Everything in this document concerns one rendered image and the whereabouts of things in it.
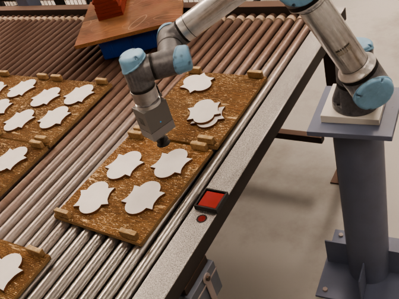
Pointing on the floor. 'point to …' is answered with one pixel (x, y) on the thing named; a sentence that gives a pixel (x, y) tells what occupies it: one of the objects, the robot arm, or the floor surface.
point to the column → (360, 209)
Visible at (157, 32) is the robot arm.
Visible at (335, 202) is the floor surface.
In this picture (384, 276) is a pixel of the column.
